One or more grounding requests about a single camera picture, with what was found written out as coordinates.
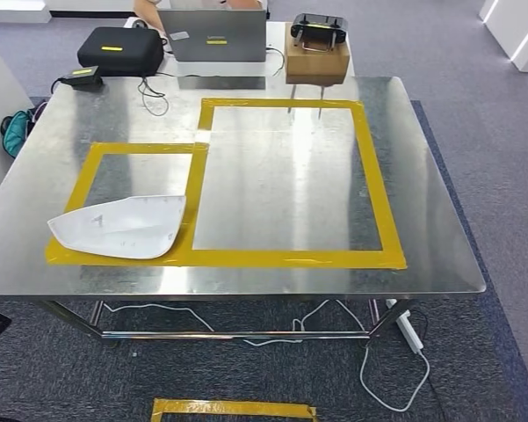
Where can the white power strip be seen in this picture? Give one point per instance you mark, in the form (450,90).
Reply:
(406,329)

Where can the small black device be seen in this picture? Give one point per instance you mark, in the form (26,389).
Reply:
(83,77)

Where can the steel workbench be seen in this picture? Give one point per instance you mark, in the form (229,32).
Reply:
(422,204)

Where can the black carrying case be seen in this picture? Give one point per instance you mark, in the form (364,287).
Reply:
(119,58)

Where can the white lit platform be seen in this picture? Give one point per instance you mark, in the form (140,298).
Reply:
(505,29)
(13,10)

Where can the person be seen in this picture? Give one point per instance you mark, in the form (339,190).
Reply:
(147,11)

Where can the grey laptop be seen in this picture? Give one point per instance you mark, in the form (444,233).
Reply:
(211,32)

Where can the teal backpack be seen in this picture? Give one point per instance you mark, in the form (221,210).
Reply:
(18,134)

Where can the white mirror cover part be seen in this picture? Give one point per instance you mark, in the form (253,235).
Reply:
(122,230)

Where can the brown cardboard box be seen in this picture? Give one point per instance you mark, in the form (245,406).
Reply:
(316,64)

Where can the black remote controller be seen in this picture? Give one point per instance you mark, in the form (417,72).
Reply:
(321,26)

